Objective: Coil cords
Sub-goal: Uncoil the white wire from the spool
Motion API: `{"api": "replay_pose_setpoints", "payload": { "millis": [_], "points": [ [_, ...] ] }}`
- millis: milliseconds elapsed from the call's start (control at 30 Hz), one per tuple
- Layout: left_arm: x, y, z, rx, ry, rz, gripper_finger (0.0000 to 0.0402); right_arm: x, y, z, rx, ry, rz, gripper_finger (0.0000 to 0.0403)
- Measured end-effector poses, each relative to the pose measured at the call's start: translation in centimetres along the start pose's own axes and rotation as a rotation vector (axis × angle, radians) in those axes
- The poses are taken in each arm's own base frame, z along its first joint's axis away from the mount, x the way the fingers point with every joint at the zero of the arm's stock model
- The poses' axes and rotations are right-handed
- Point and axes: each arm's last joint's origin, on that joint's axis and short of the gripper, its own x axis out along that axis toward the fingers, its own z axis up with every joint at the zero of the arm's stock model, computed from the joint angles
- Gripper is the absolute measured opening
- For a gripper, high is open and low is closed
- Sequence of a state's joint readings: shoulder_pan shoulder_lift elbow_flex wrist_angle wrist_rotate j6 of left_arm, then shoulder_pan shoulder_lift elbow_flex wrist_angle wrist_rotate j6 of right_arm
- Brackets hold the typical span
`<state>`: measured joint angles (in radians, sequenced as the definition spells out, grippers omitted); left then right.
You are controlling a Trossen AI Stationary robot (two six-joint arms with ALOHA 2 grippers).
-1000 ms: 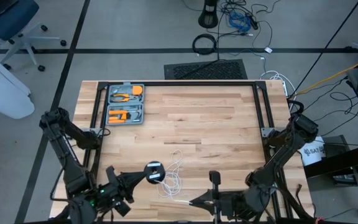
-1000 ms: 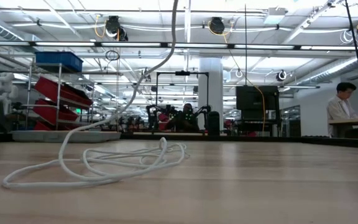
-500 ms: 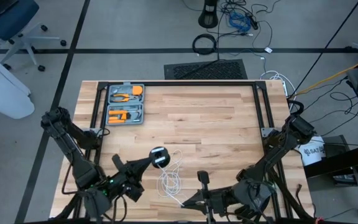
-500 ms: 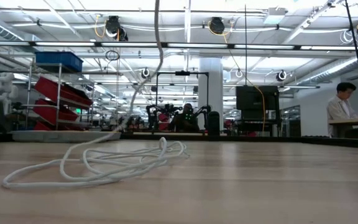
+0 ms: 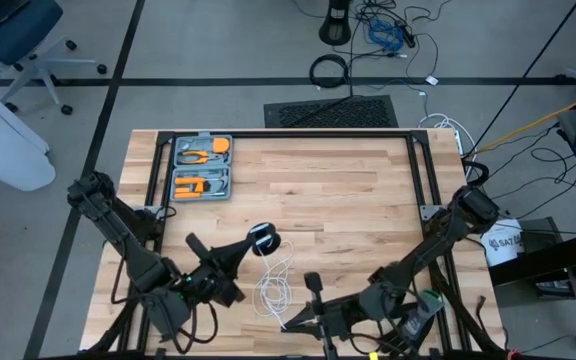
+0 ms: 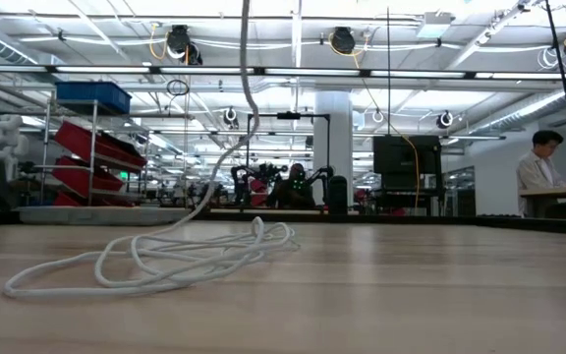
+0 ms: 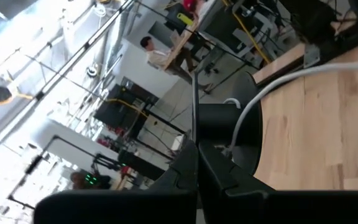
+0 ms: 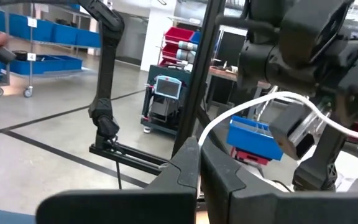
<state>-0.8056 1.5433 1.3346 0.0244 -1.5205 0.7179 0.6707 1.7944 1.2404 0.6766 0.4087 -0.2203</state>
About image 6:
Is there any yellow hanging cord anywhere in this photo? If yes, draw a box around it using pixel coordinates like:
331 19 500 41
328 32 422 211

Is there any black cylindrical bin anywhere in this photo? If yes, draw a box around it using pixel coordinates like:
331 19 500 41
328 175 350 215

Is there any small hanging cable reel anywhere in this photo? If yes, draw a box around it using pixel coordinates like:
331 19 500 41
222 106 240 131
436 109 455 131

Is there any black equipment cabinet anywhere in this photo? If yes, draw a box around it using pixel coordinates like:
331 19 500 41
371 135 444 216

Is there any person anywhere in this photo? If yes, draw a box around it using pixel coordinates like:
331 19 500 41
516 129 566 218
266 163 316 209

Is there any long ceiling light rail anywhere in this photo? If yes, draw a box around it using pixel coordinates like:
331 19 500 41
0 63 566 83

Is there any red background box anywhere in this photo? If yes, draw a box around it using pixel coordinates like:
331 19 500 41
248 176 269 207

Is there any grey open tool case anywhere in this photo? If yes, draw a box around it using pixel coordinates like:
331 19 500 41
17 206 192 227

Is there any red shelf bin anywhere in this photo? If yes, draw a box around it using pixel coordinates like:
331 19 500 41
54 121 148 169
50 155 126 198
51 191 137 208

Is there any hanging coiled black cable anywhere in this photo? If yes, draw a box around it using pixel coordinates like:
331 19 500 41
166 78 191 97

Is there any white ceiling box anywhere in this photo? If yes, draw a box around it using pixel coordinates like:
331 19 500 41
416 11 457 40

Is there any blue plastic bin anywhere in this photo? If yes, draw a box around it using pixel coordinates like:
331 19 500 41
55 81 133 115

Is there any wooden desk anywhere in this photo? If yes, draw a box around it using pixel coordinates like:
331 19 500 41
518 184 566 220

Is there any black gantry frame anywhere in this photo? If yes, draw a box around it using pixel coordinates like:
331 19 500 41
246 111 332 171

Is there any metal shelf rack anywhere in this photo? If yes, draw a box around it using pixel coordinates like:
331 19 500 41
31 97 152 207

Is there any dark glass door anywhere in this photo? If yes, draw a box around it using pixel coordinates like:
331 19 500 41
442 165 477 217

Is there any white building pillar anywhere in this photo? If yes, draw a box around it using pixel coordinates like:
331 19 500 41
313 89 355 207

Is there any thin vertical pole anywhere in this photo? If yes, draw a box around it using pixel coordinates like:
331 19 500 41
385 7 391 137

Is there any white cord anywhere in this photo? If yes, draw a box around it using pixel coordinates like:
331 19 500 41
2 0 300 301

